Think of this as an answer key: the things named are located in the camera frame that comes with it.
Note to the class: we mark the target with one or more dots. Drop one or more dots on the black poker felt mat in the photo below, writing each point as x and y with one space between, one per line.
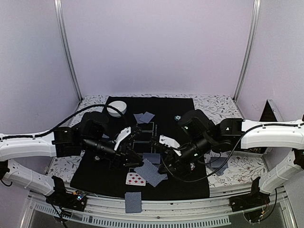
96 177

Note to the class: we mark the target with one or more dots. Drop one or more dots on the aluminium poker case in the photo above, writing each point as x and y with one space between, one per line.
270 113

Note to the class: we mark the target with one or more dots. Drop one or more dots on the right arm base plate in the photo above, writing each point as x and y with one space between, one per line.
247 201

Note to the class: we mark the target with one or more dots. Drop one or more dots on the white ceramic bowl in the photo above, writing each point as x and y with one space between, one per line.
119 105

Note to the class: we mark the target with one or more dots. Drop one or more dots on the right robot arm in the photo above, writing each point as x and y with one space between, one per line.
238 134

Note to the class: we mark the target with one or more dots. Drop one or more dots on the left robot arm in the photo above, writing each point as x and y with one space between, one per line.
86 136

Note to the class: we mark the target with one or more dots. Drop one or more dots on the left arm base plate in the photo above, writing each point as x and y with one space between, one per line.
66 200

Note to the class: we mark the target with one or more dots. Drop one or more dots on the front aluminium rail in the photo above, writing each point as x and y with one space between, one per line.
214 212

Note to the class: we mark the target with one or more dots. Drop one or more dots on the teal chip stack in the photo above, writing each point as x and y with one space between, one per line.
177 117

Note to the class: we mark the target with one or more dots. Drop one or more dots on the right aluminium frame post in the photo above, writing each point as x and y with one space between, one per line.
249 47

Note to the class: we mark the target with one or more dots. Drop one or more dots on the blue card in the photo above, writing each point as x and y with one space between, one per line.
138 118

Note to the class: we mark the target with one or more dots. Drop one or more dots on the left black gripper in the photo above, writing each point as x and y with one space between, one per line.
124 151

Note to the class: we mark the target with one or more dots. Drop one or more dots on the blue playing card deck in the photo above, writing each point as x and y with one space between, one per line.
215 163

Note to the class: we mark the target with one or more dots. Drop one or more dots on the aluminium frame post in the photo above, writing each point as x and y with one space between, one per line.
249 47
66 48

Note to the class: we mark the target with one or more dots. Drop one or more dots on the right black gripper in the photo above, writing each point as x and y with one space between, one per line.
177 166

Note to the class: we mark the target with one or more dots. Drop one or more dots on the left aluminium frame post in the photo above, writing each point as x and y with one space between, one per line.
66 48

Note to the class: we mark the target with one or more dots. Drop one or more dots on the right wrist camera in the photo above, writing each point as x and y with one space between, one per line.
164 141

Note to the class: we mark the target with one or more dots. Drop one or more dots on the nine of diamonds card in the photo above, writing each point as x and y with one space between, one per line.
135 179

